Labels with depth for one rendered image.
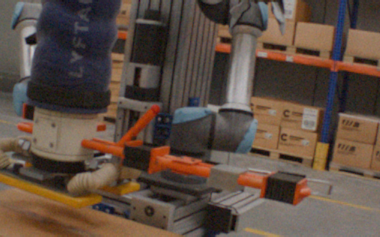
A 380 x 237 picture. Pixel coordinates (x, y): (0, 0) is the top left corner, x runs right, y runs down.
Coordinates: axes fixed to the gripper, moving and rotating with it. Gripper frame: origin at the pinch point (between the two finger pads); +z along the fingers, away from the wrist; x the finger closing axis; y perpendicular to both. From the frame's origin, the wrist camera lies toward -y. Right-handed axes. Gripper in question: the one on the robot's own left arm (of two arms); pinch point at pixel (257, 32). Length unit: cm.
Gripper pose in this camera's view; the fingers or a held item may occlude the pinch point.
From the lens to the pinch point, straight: 154.4
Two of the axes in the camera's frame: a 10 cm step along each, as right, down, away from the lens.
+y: -4.5, 0.4, -8.9
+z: -1.4, 9.8, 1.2
